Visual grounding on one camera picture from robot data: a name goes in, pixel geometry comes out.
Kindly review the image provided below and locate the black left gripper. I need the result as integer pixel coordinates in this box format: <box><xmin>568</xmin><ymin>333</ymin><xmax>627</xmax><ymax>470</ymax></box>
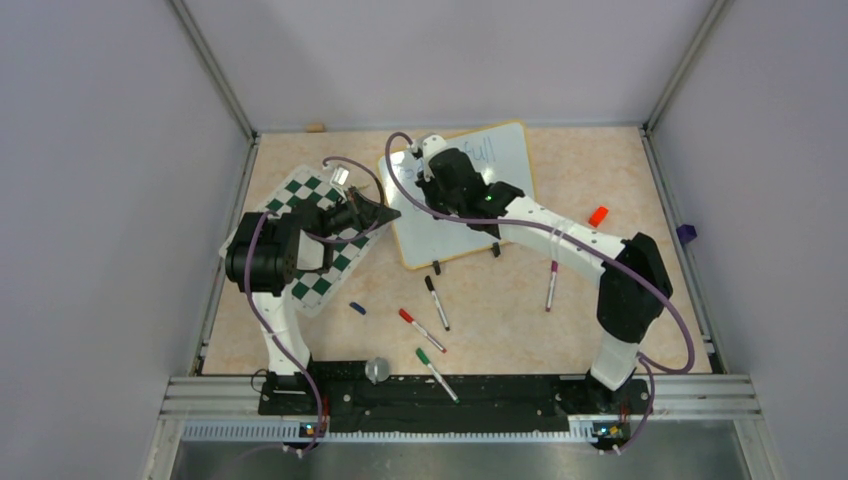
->
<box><xmin>318</xmin><ymin>186</ymin><xmax>400</xmax><ymax>239</ymax></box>

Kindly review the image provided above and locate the yellow framed whiteboard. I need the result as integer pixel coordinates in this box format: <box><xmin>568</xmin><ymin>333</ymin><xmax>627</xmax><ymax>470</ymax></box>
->
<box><xmin>378</xmin><ymin>121</ymin><xmax>535</xmax><ymax>269</ymax></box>

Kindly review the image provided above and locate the blue marker cap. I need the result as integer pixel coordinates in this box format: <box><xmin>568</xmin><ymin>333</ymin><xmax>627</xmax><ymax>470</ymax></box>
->
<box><xmin>349</xmin><ymin>302</ymin><xmax>366</xmax><ymax>315</ymax></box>

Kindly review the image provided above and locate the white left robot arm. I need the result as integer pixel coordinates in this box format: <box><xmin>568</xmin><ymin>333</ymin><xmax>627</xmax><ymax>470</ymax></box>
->
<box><xmin>222</xmin><ymin>187</ymin><xmax>401</xmax><ymax>376</ymax></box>

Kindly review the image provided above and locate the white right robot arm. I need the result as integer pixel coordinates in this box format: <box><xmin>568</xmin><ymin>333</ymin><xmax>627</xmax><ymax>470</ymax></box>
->
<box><xmin>409</xmin><ymin>134</ymin><xmax>673</xmax><ymax>412</ymax></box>

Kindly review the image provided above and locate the green white chessboard mat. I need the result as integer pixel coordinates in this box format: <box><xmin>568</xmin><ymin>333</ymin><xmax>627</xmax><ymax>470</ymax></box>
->
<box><xmin>256</xmin><ymin>165</ymin><xmax>387</xmax><ymax>317</ymax></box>

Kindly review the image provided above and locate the small wooden block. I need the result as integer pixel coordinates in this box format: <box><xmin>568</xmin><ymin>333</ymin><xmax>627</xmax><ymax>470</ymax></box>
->
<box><xmin>304</xmin><ymin>123</ymin><xmax>326</xmax><ymax>133</ymax></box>

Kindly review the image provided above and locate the black capped marker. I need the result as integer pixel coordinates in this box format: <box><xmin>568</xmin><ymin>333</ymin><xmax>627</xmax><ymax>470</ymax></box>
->
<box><xmin>425</xmin><ymin>275</ymin><xmax>451</xmax><ymax>331</ymax></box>

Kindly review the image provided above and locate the red capped marker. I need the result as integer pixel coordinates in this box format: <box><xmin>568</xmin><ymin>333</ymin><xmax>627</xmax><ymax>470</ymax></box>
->
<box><xmin>398</xmin><ymin>308</ymin><xmax>447</xmax><ymax>353</ymax></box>

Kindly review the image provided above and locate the purple capped marker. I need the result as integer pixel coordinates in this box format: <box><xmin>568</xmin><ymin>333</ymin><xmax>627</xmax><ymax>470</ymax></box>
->
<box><xmin>544</xmin><ymin>261</ymin><xmax>559</xmax><ymax>313</ymax></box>

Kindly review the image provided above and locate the red plastic block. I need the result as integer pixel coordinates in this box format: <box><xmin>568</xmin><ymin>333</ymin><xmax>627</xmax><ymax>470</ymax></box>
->
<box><xmin>588</xmin><ymin>205</ymin><xmax>609</xmax><ymax>228</ymax></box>

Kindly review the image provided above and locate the green capped marker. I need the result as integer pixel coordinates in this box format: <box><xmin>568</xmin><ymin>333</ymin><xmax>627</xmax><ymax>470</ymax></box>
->
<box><xmin>415</xmin><ymin>348</ymin><xmax>460</xmax><ymax>404</ymax></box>

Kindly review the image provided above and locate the grey round knob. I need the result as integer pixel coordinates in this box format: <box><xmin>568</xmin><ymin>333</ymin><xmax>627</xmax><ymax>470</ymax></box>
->
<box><xmin>365</xmin><ymin>357</ymin><xmax>391</xmax><ymax>385</ymax></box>

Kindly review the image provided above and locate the purple plastic piece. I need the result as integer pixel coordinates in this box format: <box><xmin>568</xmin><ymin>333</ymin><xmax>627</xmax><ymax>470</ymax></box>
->
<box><xmin>676</xmin><ymin>224</ymin><xmax>698</xmax><ymax>245</ymax></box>

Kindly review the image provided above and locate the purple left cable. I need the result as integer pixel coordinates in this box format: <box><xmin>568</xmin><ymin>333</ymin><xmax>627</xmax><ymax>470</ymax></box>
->
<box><xmin>243</xmin><ymin>155</ymin><xmax>387</xmax><ymax>458</ymax></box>

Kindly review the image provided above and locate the purple cable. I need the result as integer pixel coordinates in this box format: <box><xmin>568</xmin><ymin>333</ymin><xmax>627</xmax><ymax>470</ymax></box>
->
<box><xmin>243</xmin><ymin>155</ymin><xmax>387</xmax><ymax>458</ymax></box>
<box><xmin>384</xmin><ymin>131</ymin><xmax>697</xmax><ymax>455</ymax></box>

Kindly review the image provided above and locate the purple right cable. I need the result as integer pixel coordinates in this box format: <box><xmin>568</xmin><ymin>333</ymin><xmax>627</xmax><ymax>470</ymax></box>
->
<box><xmin>384</xmin><ymin>131</ymin><xmax>697</xmax><ymax>455</ymax></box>

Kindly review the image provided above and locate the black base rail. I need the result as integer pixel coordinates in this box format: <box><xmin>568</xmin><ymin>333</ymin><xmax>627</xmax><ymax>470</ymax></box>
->
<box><xmin>258</xmin><ymin>361</ymin><xmax>649</xmax><ymax>434</ymax></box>

